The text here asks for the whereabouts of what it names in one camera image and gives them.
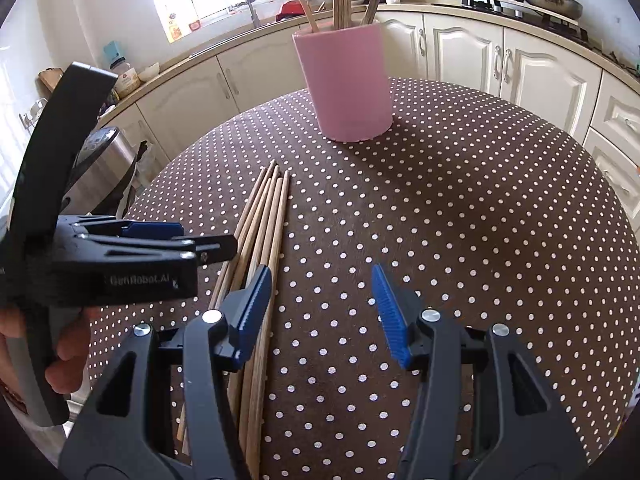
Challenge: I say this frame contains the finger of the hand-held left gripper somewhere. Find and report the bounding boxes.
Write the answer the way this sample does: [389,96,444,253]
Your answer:
[74,234,239,267]
[59,215,185,241]

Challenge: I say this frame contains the white wall charger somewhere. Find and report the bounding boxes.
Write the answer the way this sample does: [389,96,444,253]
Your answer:
[19,101,45,126]

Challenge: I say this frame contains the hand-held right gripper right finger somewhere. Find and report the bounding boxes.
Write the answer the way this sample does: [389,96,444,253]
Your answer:
[371,264,588,480]

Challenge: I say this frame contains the cream base cabinets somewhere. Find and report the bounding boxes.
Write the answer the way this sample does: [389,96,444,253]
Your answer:
[97,10,640,231]

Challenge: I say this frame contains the pile of wooden chopsticks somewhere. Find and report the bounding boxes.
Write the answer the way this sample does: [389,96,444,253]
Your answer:
[175,160,291,480]

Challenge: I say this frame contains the cream cabinet drawer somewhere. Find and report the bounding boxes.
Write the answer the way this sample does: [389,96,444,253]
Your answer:
[582,130,640,197]
[591,72,640,143]

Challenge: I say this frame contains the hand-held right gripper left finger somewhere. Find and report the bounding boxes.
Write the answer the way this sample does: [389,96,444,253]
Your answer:
[60,264,273,480]

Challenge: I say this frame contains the pink cup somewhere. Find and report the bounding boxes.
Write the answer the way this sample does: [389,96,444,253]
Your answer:
[292,24,393,142]

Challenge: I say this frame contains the person's left hand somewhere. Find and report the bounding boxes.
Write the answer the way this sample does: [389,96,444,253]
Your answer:
[0,305,104,396]

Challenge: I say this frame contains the silver trash bin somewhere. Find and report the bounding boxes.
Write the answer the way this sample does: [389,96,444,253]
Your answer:
[107,132,139,196]

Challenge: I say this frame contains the metal faucet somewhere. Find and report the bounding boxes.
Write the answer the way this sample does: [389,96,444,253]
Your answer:
[221,0,261,28]

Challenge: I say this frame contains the brown polka dot tablecloth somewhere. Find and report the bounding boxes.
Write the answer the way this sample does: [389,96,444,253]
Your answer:
[87,77,632,480]

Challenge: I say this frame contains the large white label jar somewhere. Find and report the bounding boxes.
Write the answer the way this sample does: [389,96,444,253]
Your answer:
[110,57,141,98]

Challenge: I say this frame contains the black gas stove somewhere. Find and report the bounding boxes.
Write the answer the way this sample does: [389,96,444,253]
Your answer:
[452,0,592,42]

